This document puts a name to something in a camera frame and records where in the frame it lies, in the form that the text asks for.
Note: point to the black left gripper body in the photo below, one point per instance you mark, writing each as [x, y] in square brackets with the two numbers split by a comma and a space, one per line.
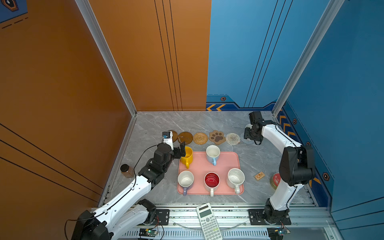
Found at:
[176, 154]

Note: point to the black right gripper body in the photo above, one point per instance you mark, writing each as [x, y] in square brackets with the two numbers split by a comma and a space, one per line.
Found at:
[248, 133]

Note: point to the glossy brown wooden coaster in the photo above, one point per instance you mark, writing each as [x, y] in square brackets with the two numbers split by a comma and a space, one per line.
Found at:
[186, 137]

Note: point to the light blue woven coaster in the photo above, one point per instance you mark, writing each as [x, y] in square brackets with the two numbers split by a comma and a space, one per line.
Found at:
[247, 141]

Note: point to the plain brown wooden coaster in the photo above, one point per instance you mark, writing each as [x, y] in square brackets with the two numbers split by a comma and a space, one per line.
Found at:
[175, 136]

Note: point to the yellow mug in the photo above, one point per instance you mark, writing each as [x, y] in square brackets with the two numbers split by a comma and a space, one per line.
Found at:
[188, 158]

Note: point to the rattan woven round coaster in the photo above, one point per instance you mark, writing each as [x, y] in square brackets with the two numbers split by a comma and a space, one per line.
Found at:
[200, 138]

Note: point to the multicolour woven round coaster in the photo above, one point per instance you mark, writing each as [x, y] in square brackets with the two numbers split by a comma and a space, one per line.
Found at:
[233, 139]

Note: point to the white mug purple handle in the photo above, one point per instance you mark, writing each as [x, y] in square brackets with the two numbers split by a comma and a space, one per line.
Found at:
[186, 181]

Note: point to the white mug blue handle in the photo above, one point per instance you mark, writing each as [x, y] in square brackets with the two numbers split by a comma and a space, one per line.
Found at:
[213, 154]

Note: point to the cork paw print coaster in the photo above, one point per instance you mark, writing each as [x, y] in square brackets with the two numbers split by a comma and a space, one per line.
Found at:
[217, 137]

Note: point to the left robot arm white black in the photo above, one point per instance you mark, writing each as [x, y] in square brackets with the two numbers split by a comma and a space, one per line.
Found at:
[127, 209]

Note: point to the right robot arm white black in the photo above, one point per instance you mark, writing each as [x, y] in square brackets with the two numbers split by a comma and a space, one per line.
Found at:
[297, 166]

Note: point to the pink tray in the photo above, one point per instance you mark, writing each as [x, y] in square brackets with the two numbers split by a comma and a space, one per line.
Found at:
[200, 167]

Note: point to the small wooden block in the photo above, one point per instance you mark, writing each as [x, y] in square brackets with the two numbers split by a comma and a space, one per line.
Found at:
[259, 176]

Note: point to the white mug red inside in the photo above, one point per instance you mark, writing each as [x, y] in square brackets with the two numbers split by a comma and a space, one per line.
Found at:
[211, 182]

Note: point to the red round tin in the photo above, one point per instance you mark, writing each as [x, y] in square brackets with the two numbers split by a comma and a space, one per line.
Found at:
[275, 180]

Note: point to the brown spice jar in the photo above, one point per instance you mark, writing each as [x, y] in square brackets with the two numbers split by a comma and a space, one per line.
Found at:
[127, 171]

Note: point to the white calculator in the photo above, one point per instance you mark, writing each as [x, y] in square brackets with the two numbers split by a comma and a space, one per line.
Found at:
[208, 222]

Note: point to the left circuit board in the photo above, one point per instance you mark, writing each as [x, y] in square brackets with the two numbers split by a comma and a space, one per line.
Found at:
[149, 234]

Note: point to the circuit board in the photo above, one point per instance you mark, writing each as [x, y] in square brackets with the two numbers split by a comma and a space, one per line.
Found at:
[278, 233]
[149, 234]

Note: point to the right circuit board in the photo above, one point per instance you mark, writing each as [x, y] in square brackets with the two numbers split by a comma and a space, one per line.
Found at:
[278, 233]

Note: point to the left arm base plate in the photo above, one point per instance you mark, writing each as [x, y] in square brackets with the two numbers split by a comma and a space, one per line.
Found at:
[158, 216]

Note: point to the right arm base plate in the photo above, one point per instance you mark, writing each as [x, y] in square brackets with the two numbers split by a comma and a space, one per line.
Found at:
[257, 217]

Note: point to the aluminium front rail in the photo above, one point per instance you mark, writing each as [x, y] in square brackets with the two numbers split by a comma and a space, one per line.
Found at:
[234, 224]

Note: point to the aluminium frame post right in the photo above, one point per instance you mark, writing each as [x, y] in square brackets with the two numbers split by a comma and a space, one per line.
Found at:
[318, 34]

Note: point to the aluminium frame post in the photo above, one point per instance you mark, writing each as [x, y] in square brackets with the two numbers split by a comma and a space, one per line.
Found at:
[318, 34]
[101, 42]

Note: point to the aluminium frame post left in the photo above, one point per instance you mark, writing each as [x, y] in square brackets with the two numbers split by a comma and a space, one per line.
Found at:
[101, 42]

